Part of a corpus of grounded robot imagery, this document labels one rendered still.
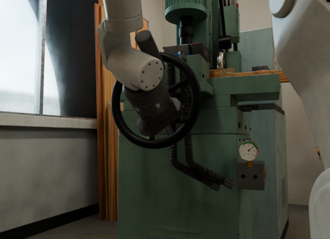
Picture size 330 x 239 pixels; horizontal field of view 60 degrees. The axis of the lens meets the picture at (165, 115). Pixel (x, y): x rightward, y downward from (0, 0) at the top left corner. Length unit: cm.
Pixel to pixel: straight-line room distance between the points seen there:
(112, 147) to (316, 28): 223
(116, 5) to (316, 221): 41
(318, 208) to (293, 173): 305
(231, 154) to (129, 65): 54
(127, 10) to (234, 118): 57
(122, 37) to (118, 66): 7
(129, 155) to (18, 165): 128
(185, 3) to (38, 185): 171
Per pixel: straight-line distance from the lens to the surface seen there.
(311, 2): 39
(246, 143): 90
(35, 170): 233
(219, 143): 97
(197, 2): 121
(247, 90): 97
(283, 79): 113
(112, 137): 250
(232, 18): 141
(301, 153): 335
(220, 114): 97
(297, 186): 339
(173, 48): 97
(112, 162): 250
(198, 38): 131
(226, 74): 99
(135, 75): 53
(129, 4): 51
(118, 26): 52
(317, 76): 40
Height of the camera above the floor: 70
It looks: 4 degrees up
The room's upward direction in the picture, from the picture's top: straight up
